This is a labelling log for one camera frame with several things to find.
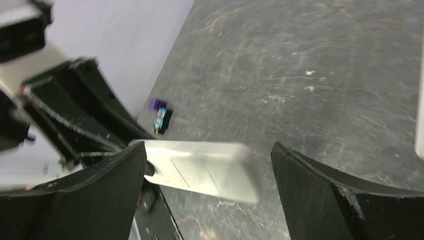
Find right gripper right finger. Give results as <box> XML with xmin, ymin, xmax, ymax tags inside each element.
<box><xmin>270</xmin><ymin>142</ymin><xmax>424</xmax><ymax>240</ymax></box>

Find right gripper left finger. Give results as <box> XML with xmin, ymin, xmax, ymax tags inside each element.
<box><xmin>0</xmin><ymin>141</ymin><xmax>147</xmax><ymax>240</ymax></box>

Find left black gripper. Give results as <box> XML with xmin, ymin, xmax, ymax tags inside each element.
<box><xmin>0</xmin><ymin>58</ymin><xmax>155</xmax><ymax>166</ymax></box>

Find white remote red buttons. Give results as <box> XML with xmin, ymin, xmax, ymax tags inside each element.
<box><xmin>144</xmin><ymin>139</ymin><xmax>263</xmax><ymax>204</ymax></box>

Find slim white remote control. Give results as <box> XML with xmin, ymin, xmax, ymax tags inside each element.
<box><xmin>414</xmin><ymin>46</ymin><xmax>424</xmax><ymax>160</ymax></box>

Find purple block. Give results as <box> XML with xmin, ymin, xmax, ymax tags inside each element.
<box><xmin>148</xmin><ymin>98</ymin><xmax>167</xmax><ymax>111</ymax></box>

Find blue owl toy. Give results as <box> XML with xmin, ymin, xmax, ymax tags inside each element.
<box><xmin>153</xmin><ymin>107</ymin><xmax>173</xmax><ymax>135</ymax></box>

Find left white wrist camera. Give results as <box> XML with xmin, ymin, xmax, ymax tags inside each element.
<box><xmin>0</xmin><ymin>0</ymin><xmax>68</xmax><ymax>98</ymax></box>

